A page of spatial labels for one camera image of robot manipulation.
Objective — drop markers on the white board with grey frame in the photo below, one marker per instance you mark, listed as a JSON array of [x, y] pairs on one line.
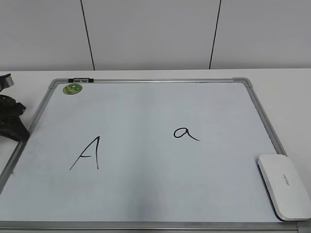
[[172, 155]]

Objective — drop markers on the white board eraser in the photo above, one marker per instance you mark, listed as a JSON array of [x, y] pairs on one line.
[[287, 192]]

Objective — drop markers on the round green magnet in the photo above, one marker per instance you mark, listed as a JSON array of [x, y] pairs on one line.
[[72, 89]]

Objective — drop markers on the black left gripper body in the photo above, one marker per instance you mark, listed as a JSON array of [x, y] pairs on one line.
[[11, 125]]

